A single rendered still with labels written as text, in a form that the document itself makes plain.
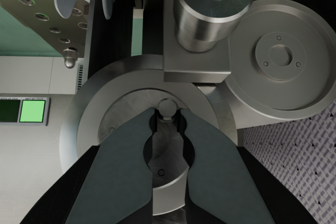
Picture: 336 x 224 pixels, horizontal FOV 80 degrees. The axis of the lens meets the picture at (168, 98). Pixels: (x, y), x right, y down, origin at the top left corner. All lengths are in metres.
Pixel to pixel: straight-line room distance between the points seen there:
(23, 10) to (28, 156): 0.32
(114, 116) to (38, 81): 3.28
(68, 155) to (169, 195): 0.09
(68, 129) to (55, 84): 3.12
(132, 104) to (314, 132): 0.20
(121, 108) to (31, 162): 0.45
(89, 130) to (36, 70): 3.33
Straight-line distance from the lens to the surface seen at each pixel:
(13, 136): 0.61
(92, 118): 0.17
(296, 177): 0.31
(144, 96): 0.16
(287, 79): 0.21
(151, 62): 0.18
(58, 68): 3.36
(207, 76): 0.16
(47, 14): 0.45
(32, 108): 0.59
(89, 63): 0.20
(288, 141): 0.32
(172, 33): 0.16
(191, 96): 0.17
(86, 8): 0.40
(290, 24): 0.24
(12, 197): 0.61
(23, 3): 0.44
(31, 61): 3.58
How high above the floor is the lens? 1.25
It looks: 12 degrees down
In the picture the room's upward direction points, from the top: 180 degrees counter-clockwise
